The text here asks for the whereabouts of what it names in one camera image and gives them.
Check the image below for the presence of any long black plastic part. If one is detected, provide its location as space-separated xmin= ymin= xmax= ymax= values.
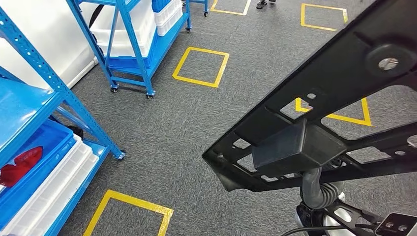
xmin=201 ymin=0 xmax=417 ymax=193

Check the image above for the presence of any blue wheeled shelf cart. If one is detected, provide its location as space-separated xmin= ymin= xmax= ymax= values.
xmin=190 ymin=0 xmax=209 ymax=17
xmin=66 ymin=0 xmax=193 ymax=99

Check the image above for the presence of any blue steel shelf rack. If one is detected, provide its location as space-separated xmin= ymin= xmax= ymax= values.
xmin=0 ymin=6 xmax=127 ymax=236

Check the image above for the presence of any red plastic part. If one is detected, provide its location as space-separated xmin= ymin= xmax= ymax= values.
xmin=0 ymin=146 xmax=44 ymax=189

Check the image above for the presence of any blue plastic bin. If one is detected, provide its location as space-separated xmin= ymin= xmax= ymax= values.
xmin=0 ymin=119 xmax=78 ymax=230
xmin=107 ymin=30 xmax=159 ymax=70
xmin=151 ymin=0 xmax=172 ymax=13

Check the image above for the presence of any white plastic bin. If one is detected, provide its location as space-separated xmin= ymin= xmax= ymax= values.
xmin=89 ymin=0 xmax=158 ymax=59
xmin=0 ymin=134 xmax=99 ymax=236
xmin=153 ymin=0 xmax=184 ymax=37

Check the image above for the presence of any person's foot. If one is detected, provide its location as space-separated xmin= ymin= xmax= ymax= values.
xmin=255 ymin=0 xmax=277 ymax=10

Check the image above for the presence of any white car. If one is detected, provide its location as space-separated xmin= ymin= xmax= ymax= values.
xmin=0 ymin=0 xmax=99 ymax=91

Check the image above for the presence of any black cable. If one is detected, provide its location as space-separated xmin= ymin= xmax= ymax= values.
xmin=281 ymin=225 xmax=375 ymax=236

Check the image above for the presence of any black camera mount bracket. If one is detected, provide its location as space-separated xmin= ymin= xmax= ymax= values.
xmin=326 ymin=200 xmax=387 ymax=236

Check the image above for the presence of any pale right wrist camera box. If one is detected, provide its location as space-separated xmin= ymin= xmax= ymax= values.
xmin=374 ymin=212 xmax=417 ymax=236

